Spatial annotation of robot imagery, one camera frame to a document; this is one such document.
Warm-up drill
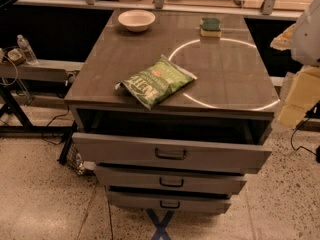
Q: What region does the top grey drawer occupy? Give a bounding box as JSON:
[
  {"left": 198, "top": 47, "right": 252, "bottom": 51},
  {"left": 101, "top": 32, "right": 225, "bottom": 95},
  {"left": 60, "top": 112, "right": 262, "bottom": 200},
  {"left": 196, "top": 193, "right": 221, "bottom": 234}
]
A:
[{"left": 73, "top": 133, "right": 271, "bottom": 174}]

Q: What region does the green jalapeno chip bag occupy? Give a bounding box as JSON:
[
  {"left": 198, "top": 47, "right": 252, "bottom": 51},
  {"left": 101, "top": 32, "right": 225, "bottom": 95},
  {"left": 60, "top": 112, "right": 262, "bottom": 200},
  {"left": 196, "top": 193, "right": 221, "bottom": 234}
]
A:
[{"left": 115, "top": 55, "right": 197, "bottom": 110}]

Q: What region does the green and yellow sponge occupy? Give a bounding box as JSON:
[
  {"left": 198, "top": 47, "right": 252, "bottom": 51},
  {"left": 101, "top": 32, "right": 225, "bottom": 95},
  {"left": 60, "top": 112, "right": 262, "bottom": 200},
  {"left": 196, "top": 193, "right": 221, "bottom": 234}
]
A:
[{"left": 200, "top": 17, "right": 222, "bottom": 38}]

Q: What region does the grey drawer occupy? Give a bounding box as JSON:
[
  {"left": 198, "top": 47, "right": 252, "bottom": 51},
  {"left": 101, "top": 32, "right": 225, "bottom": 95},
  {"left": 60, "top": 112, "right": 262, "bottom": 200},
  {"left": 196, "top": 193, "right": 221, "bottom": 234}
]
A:
[
  {"left": 107, "top": 188, "right": 231, "bottom": 214},
  {"left": 95, "top": 166, "right": 246, "bottom": 196},
  {"left": 73, "top": 133, "right": 271, "bottom": 174}
]

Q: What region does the grey drawer cabinet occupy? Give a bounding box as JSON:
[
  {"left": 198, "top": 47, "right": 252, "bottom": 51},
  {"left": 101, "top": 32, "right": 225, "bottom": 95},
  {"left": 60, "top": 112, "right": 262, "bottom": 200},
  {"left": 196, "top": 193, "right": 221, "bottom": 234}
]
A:
[{"left": 66, "top": 12, "right": 279, "bottom": 214}]

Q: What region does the black floor cable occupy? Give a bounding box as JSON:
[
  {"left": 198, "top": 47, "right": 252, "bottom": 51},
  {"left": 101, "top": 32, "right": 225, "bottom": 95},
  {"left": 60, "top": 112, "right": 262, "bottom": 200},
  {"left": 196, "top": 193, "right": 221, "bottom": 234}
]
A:
[{"left": 289, "top": 107, "right": 320, "bottom": 157}]

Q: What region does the grey side bench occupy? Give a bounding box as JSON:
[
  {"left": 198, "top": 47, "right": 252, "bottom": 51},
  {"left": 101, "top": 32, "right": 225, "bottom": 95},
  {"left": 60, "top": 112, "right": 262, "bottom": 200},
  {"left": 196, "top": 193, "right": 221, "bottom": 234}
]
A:
[{"left": 0, "top": 60, "right": 83, "bottom": 82}]

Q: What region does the small round device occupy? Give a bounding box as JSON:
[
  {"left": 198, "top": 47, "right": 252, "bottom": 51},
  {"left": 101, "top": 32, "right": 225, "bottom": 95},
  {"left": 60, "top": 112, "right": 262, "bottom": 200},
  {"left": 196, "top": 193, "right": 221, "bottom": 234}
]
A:
[{"left": 7, "top": 49, "right": 24, "bottom": 65}]

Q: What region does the white bowl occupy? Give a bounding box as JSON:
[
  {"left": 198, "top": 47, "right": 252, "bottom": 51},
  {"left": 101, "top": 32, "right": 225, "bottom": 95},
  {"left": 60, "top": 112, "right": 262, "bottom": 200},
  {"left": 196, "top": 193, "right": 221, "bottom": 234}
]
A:
[{"left": 118, "top": 10, "right": 156, "bottom": 33}]

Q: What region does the middle grey drawer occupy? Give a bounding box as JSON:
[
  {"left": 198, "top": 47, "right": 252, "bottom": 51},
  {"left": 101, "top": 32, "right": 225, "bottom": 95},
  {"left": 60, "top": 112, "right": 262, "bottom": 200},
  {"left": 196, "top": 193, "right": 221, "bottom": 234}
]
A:
[{"left": 95, "top": 166, "right": 246, "bottom": 196}]

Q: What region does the clear plastic water bottle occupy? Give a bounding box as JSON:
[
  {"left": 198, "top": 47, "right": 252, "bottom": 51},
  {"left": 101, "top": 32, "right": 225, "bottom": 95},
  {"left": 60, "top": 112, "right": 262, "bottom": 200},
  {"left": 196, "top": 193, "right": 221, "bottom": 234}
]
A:
[{"left": 17, "top": 35, "right": 38, "bottom": 65}]

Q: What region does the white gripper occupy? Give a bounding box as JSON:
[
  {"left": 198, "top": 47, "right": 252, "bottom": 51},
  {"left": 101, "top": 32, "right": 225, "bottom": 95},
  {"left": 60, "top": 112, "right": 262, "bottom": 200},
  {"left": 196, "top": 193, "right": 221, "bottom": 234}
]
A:
[{"left": 270, "top": 0, "right": 320, "bottom": 128}]

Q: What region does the bottom grey drawer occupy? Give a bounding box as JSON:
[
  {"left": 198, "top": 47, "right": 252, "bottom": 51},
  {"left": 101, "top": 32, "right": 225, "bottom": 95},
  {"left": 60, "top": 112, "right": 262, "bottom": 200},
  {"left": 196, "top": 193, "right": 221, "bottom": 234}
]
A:
[{"left": 107, "top": 188, "right": 231, "bottom": 214}]

